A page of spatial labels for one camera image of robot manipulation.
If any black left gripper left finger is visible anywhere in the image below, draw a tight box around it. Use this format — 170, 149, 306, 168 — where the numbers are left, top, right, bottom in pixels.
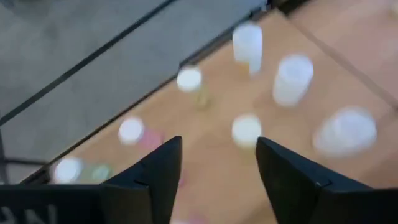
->
101, 136, 183, 224

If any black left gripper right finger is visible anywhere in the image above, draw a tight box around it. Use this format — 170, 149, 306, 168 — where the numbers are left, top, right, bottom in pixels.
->
255, 136, 374, 224

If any white opaque plastic bottle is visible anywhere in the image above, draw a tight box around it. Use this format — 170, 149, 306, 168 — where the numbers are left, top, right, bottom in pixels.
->
312, 105, 379, 159
272, 53, 315, 108
231, 21, 264, 75

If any green pill bottle white cap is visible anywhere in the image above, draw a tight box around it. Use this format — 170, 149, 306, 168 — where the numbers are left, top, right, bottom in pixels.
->
52, 156, 113, 185

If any wooden shelf black metal frame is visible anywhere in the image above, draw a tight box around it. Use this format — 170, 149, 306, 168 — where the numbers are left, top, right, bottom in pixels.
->
0, 9, 398, 224

